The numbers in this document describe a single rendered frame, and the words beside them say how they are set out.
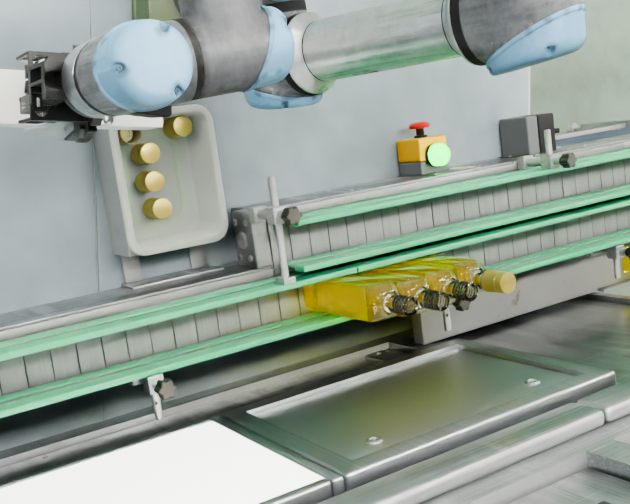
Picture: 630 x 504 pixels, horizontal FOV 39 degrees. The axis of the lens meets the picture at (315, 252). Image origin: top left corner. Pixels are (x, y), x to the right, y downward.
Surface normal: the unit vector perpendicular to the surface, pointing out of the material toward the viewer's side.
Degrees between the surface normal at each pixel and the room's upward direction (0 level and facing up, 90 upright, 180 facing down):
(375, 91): 0
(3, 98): 0
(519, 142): 90
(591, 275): 0
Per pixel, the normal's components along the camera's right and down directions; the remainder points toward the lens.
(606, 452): -0.14, -0.98
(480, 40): -0.48, 0.71
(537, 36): -0.15, 0.26
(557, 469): 0.52, 0.05
